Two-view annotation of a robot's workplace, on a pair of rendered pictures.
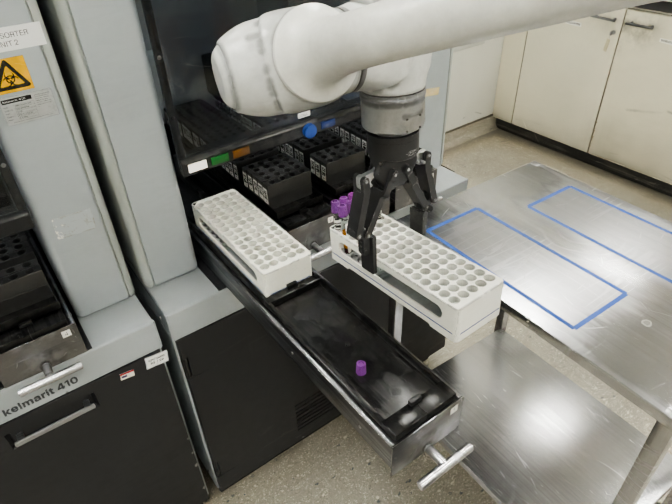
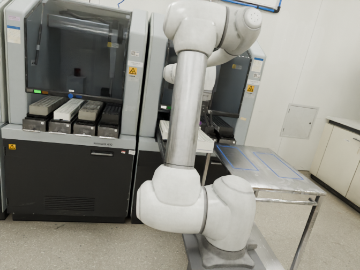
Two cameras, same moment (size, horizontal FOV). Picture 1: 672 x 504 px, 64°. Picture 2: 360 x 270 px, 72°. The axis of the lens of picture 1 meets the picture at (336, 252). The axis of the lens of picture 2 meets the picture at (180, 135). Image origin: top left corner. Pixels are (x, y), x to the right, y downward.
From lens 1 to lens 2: 0.87 m
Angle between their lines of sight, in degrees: 28
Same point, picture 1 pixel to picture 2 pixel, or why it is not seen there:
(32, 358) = (106, 132)
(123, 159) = (147, 98)
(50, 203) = (127, 100)
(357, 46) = not seen: hidden behind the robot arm
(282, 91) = (172, 75)
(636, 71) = not seen: outside the picture
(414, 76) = (206, 85)
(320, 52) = not seen: hidden behind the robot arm
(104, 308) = (127, 135)
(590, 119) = (348, 182)
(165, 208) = (152, 115)
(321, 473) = (164, 235)
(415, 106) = (205, 93)
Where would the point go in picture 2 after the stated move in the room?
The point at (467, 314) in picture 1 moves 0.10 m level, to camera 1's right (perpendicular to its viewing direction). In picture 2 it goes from (200, 144) to (217, 149)
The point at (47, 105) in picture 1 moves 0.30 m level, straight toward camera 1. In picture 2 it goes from (137, 79) to (130, 84)
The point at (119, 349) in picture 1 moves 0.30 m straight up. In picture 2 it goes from (124, 143) to (128, 100)
